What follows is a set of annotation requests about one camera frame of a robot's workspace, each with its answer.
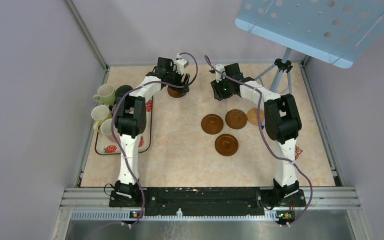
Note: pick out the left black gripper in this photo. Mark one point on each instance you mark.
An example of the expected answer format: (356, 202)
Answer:
(172, 70)

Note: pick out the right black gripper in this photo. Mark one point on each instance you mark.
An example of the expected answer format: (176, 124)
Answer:
(218, 94)

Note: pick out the brown coaster one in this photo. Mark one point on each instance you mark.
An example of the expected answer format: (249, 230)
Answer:
(176, 92)

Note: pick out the brown coaster four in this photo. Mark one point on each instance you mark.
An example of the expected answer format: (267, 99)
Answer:
(236, 119)

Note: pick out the brown coaster three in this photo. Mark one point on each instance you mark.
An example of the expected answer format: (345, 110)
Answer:
(212, 124)

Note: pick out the light wooden coaster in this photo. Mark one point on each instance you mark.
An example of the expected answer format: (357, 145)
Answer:
(253, 117)

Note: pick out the brown coaster five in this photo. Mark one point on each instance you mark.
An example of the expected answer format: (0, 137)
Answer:
(226, 145)

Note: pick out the strawberry print tray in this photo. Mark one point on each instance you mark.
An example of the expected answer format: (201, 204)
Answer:
(104, 147)

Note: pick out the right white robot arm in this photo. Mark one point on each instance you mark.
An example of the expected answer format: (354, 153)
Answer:
(279, 127)

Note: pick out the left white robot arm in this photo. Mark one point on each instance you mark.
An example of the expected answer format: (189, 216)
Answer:
(130, 121)

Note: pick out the dark green cup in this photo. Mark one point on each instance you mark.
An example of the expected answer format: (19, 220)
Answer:
(122, 91)

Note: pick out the pink cup near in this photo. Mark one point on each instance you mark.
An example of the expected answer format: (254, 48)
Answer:
(106, 130)

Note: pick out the silver tripod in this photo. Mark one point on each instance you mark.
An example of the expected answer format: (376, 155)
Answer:
(284, 67)

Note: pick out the red small toy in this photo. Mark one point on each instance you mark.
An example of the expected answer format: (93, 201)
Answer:
(298, 152)

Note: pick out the blue perforated music stand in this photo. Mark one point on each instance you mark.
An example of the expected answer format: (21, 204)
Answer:
(336, 32)

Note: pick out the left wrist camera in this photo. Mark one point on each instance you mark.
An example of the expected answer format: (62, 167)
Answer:
(181, 64)

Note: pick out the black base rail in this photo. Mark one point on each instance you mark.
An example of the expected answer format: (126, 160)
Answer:
(207, 202)

